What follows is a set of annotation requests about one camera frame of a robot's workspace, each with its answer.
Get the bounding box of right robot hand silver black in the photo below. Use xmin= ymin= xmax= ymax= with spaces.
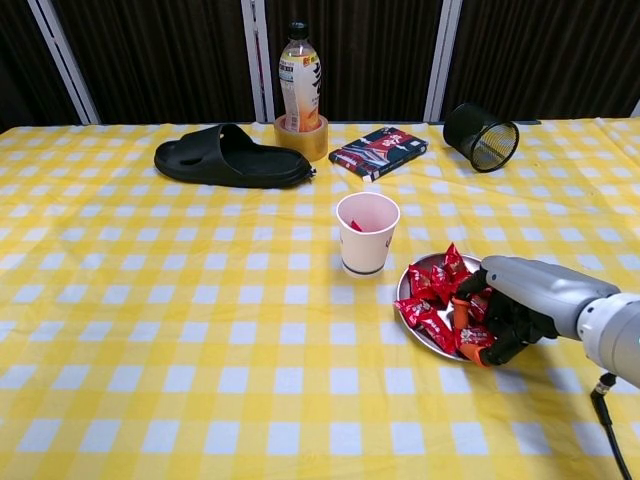
xmin=451 ymin=254 xmax=621 ymax=370

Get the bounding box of black rubber slipper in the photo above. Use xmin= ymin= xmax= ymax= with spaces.
xmin=153 ymin=123 xmax=317 ymax=190

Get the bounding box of black red snack packet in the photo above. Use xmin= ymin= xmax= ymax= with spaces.
xmin=328 ymin=125 xmax=430 ymax=183

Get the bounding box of black corrugated partition panel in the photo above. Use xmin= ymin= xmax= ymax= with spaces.
xmin=443 ymin=0 xmax=640 ymax=121
xmin=0 ymin=0 xmax=89 ymax=132
xmin=262 ymin=0 xmax=445 ymax=123
xmin=49 ymin=0 xmax=257 ymax=125

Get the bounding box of black mesh pen holder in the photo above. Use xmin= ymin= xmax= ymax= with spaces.
xmin=442 ymin=102 xmax=521 ymax=174

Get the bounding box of white paper cup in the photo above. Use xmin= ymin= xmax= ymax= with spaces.
xmin=335 ymin=191 xmax=402 ymax=279

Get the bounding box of aluminium frame post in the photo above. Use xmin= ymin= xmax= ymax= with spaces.
xmin=424 ymin=0 xmax=464 ymax=123
xmin=240 ymin=0 xmax=276 ymax=123
xmin=27 ymin=0 xmax=101 ymax=125

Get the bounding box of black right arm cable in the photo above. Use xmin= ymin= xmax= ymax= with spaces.
xmin=590 ymin=373 xmax=634 ymax=480

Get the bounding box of yellow white checkered tablecloth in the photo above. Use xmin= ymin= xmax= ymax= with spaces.
xmin=0 ymin=117 xmax=640 ymax=480

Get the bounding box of brown packing tape roll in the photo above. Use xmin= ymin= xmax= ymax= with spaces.
xmin=273 ymin=113 xmax=330 ymax=162

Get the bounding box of round metal plate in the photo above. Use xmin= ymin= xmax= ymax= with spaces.
xmin=396 ymin=253 xmax=501 ymax=362

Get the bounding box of orange drink plastic bottle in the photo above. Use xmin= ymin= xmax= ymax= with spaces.
xmin=277 ymin=20 xmax=323 ymax=134

